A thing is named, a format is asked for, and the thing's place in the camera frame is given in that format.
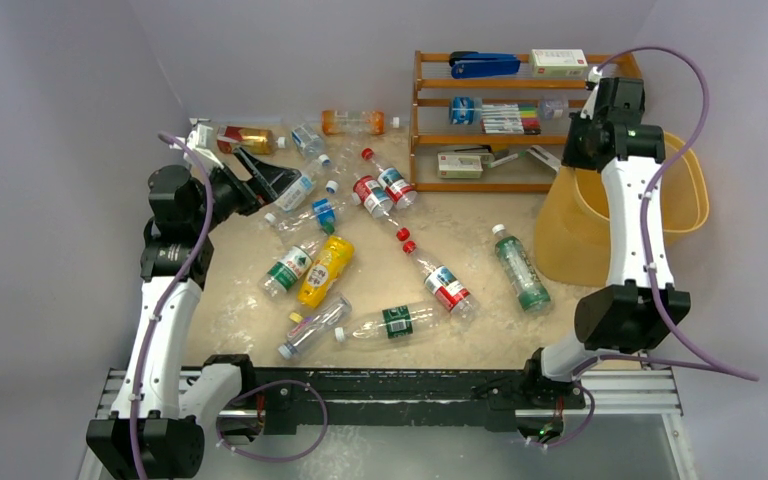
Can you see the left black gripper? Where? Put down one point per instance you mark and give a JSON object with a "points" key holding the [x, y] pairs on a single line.
{"points": [[271, 181]]}

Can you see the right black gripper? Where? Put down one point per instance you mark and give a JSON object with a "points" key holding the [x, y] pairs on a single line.
{"points": [[622, 97]]}

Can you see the crushed blue label bottle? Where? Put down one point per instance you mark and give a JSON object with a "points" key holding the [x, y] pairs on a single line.
{"points": [[316, 214]]}

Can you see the green label bottle green cap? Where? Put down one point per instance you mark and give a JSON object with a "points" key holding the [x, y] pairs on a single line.
{"points": [[290, 267]]}

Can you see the red label bottle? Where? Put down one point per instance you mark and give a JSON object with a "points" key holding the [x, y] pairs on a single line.
{"points": [[399, 190], [442, 283], [368, 191]]}

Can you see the yellow plastic bin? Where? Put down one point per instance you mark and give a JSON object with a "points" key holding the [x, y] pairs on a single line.
{"points": [[599, 228]]}

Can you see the green tea bottle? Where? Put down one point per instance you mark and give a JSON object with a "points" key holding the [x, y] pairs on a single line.
{"points": [[531, 294]]}

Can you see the clear bottle dark green label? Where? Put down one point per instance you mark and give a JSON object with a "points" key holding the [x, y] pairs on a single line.
{"points": [[395, 326]]}

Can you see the red label bottle front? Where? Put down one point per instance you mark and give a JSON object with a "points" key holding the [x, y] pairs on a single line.
{"points": [[442, 283]]}

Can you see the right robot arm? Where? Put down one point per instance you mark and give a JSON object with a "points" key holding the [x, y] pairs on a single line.
{"points": [[639, 304]]}

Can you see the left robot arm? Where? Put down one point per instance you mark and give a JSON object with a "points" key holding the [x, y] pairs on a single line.
{"points": [[155, 429]]}

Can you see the white label bottle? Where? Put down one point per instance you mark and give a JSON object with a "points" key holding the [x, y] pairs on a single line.
{"points": [[300, 188]]}

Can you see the brown tea bottle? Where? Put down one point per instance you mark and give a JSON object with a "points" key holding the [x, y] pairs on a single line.
{"points": [[253, 140]]}

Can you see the small clear jar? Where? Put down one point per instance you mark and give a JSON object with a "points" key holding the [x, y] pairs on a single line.
{"points": [[550, 109]]}

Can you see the white green box top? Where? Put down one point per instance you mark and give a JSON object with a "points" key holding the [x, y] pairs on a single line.
{"points": [[558, 63]]}

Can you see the orange label bottle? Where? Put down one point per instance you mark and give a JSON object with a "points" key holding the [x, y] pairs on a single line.
{"points": [[372, 122]]}

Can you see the yellow juice bottle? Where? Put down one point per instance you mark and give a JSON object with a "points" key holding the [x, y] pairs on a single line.
{"points": [[327, 268]]}

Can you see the coloured marker pack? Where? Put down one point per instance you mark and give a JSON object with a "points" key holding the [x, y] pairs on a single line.
{"points": [[504, 119]]}

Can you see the wooden shelf rack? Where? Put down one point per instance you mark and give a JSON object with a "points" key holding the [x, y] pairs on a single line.
{"points": [[507, 168]]}

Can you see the blue tape roll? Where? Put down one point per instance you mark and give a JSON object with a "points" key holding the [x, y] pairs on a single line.
{"points": [[464, 110]]}

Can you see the blue stapler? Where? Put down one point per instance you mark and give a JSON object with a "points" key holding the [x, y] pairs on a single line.
{"points": [[473, 64]]}

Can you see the white box lower shelf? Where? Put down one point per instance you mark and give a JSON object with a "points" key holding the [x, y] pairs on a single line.
{"points": [[457, 165]]}

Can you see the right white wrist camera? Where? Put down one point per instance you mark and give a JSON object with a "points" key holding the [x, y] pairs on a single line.
{"points": [[594, 77]]}

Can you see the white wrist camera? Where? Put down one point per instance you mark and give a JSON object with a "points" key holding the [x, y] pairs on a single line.
{"points": [[198, 141], [594, 77]]}

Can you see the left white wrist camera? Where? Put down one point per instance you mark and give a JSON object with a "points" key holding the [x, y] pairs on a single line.
{"points": [[198, 141]]}

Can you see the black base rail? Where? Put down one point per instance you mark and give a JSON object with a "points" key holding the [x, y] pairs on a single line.
{"points": [[282, 399]]}

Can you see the aluminium frame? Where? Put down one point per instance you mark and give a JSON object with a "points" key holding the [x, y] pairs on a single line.
{"points": [[607, 392]]}

